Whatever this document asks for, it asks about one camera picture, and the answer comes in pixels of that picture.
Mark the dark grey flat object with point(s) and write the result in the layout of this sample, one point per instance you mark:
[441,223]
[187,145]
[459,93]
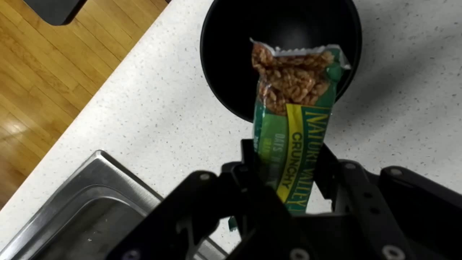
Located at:
[54,9]

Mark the green granola bar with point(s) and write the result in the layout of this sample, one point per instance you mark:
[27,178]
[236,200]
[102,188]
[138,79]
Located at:
[293,121]

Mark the black bowl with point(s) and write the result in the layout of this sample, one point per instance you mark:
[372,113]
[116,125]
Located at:
[231,58]

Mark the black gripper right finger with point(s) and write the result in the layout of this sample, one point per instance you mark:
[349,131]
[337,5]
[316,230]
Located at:
[398,212]

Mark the stainless steel double sink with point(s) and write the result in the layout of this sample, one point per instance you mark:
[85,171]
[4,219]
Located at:
[86,212]

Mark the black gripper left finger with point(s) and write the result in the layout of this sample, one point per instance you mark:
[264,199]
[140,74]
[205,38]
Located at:
[216,212]

